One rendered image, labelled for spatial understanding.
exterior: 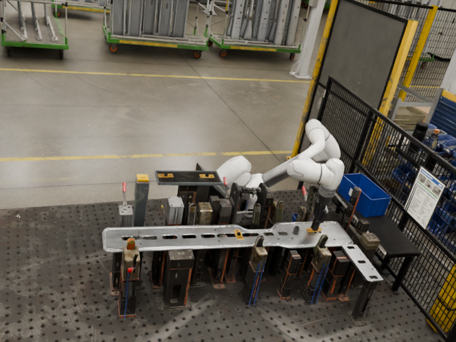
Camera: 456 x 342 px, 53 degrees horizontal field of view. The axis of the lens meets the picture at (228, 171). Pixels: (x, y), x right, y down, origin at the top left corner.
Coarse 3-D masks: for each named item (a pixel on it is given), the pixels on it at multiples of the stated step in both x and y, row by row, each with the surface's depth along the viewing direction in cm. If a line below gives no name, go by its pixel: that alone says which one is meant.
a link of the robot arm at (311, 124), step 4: (312, 120) 294; (316, 120) 294; (308, 124) 292; (312, 124) 289; (316, 124) 288; (320, 124) 290; (308, 128) 289; (312, 128) 285; (320, 128) 285; (324, 128) 292; (308, 132) 287; (324, 132) 290; (328, 132) 294; (308, 136) 287; (328, 136) 292; (312, 144) 297
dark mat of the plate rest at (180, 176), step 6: (174, 174) 263; (180, 174) 264; (186, 174) 265; (192, 174) 266; (198, 174) 267; (216, 174) 271; (162, 180) 255; (168, 180) 256; (174, 180) 257; (180, 180) 258; (186, 180) 259; (192, 180) 260; (198, 180) 261; (204, 180) 262; (210, 180) 263; (216, 180) 265
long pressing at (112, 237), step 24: (120, 240) 229; (144, 240) 232; (168, 240) 235; (192, 240) 239; (216, 240) 242; (240, 240) 246; (264, 240) 249; (288, 240) 253; (312, 240) 257; (336, 240) 261
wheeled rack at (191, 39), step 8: (104, 0) 878; (112, 0) 796; (192, 0) 930; (104, 8) 885; (104, 16) 881; (104, 24) 899; (192, 24) 951; (104, 32) 866; (208, 32) 878; (112, 40) 828; (120, 40) 832; (128, 40) 837; (136, 40) 846; (144, 40) 853; (152, 40) 862; (160, 40) 867; (168, 40) 872; (176, 40) 879; (184, 40) 903; (192, 40) 908; (200, 40) 915; (112, 48) 843; (184, 48) 877; (192, 48) 882; (200, 48) 887; (208, 48) 893; (200, 56) 904
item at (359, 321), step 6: (372, 276) 240; (366, 282) 238; (372, 282) 236; (366, 288) 238; (372, 288) 238; (360, 294) 244; (366, 294) 240; (360, 300) 244; (366, 300) 245; (354, 306) 249; (360, 306) 244; (366, 306) 245; (348, 312) 254; (354, 312) 249; (360, 312) 248; (354, 318) 249; (360, 318) 250; (354, 324) 247; (360, 324) 248
